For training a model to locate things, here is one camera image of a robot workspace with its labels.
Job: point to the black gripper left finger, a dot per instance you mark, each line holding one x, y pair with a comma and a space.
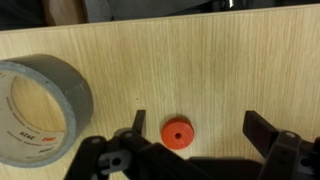
130, 153

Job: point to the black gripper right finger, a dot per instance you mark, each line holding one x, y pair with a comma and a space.
286, 155

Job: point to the grey duct tape roll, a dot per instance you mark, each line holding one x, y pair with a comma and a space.
22, 144

